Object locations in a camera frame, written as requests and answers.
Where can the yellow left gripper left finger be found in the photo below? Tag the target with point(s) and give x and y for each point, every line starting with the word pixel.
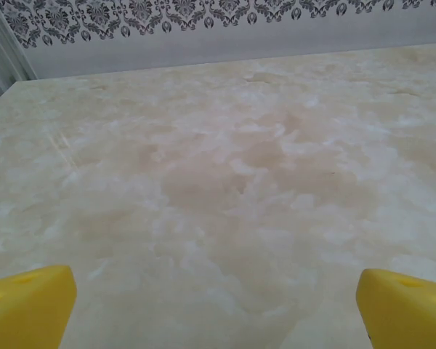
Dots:
pixel 25 312

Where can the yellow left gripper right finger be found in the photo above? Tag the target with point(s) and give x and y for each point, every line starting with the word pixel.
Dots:
pixel 407 316

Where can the aluminium frame post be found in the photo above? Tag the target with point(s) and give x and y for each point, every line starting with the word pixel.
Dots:
pixel 5 47

